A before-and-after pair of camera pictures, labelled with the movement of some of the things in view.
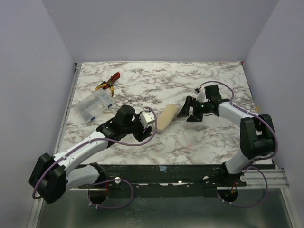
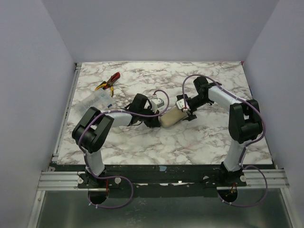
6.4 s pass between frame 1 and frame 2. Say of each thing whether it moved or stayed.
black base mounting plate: stayed
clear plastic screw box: stayed
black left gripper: moved
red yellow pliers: stayed
